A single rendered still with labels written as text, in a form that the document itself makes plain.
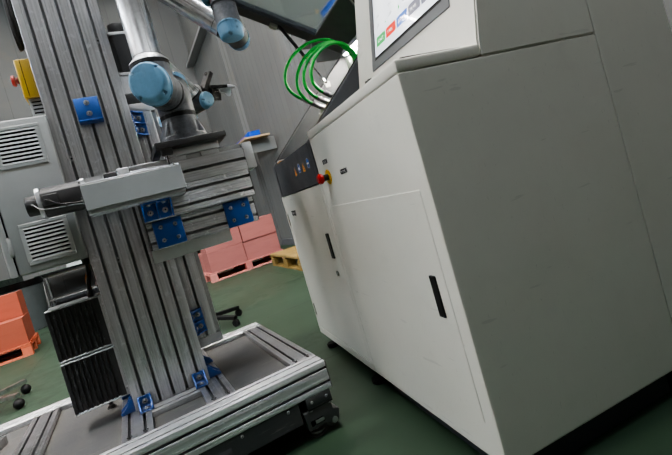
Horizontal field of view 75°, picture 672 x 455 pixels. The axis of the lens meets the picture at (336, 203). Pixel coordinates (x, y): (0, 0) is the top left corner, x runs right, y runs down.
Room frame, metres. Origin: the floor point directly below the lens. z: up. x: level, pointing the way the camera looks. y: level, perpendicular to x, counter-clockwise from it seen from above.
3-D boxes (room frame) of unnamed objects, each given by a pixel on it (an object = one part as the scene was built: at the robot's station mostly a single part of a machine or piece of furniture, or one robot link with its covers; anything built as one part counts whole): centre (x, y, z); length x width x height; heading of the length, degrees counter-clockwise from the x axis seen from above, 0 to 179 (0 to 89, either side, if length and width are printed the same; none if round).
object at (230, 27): (1.37, 0.16, 1.34); 0.11 x 0.08 x 0.11; 0
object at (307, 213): (1.92, 0.14, 0.44); 0.65 x 0.02 x 0.68; 19
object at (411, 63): (1.29, -0.19, 0.96); 0.70 x 0.22 x 0.03; 19
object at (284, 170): (1.92, 0.13, 0.87); 0.62 x 0.04 x 0.16; 19
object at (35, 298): (6.40, 4.77, 0.37); 0.59 x 0.58 x 0.73; 140
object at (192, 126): (1.49, 0.43, 1.09); 0.15 x 0.15 x 0.10
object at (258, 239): (6.49, 1.60, 0.34); 1.17 x 0.83 x 0.68; 115
